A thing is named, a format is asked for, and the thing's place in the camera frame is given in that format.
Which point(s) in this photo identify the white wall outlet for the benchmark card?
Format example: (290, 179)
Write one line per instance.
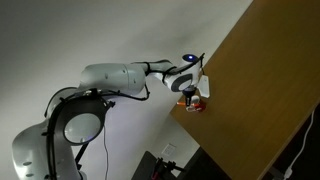
(169, 149)

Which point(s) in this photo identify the black and red clamp tool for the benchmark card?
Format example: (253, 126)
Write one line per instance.
(165, 166)

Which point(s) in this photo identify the red mug white inside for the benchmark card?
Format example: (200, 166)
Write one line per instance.
(199, 106)

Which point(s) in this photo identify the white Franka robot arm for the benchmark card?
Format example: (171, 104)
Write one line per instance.
(110, 76)

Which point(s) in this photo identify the black cabinet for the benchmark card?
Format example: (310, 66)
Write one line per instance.
(203, 166)

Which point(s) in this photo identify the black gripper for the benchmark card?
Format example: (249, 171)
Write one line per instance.
(189, 92)

